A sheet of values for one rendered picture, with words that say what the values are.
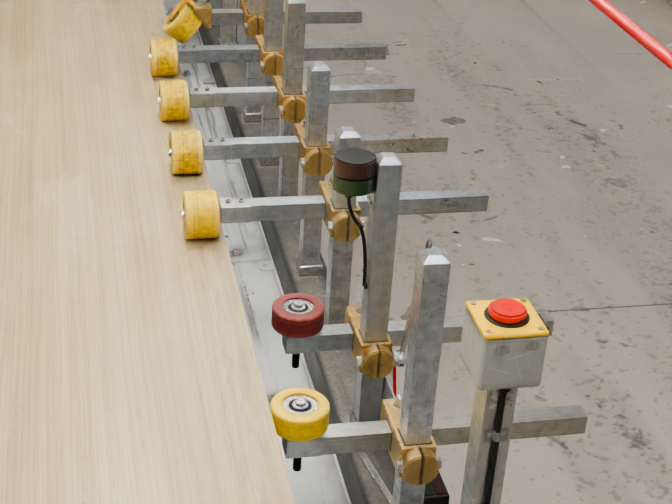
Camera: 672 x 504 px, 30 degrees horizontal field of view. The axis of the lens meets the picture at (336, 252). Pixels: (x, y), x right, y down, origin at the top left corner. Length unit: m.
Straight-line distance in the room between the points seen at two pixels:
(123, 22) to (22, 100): 0.54
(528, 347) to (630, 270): 2.76
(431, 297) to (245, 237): 1.16
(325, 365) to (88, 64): 1.02
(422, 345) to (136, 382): 0.40
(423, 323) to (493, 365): 0.30
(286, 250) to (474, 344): 1.21
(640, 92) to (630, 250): 1.47
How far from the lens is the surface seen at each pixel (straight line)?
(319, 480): 2.03
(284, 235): 2.54
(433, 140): 2.39
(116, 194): 2.25
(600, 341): 3.66
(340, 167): 1.75
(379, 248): 1.82
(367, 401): 1.97
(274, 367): 2.28
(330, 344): 1.94
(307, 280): 2.39
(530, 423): 1.80
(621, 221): 4.36
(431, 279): 1.57
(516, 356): 1.31
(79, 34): 3.04
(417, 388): 1.65
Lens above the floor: 1.90
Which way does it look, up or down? 29 degrees down
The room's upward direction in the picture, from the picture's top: 4 degrees clockwise
